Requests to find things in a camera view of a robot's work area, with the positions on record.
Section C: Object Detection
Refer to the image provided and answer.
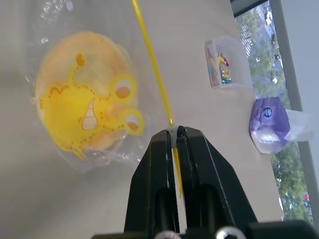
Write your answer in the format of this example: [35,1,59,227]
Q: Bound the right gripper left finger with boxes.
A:
[124,129,180,235]

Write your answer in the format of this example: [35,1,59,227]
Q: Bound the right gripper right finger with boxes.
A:
[175,125,259,235]

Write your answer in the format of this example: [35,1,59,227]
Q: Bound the clear yellow zipper bag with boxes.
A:
[24,0,186,200]

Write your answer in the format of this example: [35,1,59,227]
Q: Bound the purple tissue pack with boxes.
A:
[248,97,314,155]

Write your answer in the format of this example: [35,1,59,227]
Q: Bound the clear box of colourful pins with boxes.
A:
[204,34,254,91]

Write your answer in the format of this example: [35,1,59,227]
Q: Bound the grey window frame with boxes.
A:
[230,0,319,221]

